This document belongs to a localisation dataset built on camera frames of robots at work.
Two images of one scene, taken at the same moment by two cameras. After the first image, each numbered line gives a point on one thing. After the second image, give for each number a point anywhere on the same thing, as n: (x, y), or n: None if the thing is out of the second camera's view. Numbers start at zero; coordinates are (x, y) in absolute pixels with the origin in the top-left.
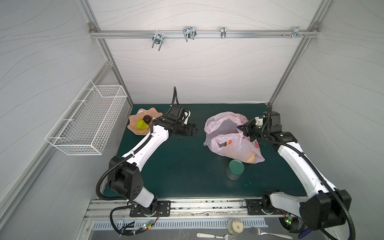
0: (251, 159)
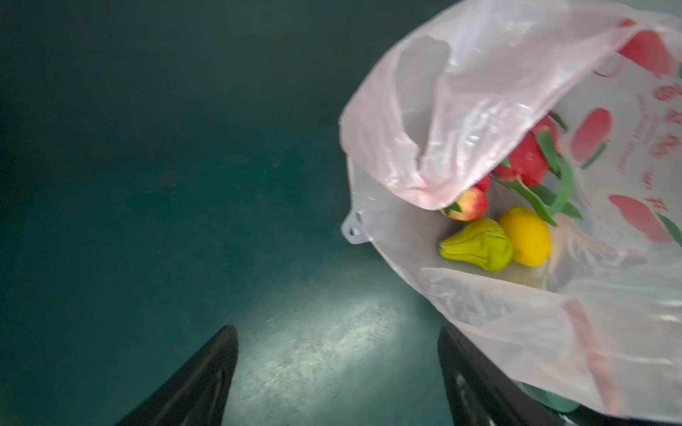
0: (530, 235)
